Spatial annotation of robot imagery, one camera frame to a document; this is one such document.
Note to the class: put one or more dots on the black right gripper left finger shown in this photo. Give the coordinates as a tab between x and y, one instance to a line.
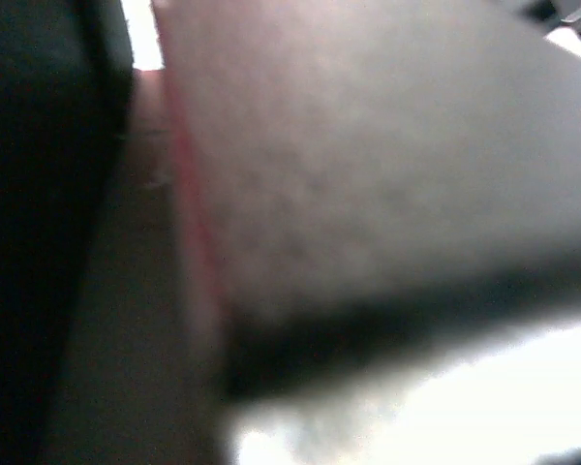
66	79

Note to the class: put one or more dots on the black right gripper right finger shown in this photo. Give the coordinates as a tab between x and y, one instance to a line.
382	179

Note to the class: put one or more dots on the crimson t shirt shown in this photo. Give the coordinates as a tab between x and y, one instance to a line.
197	280

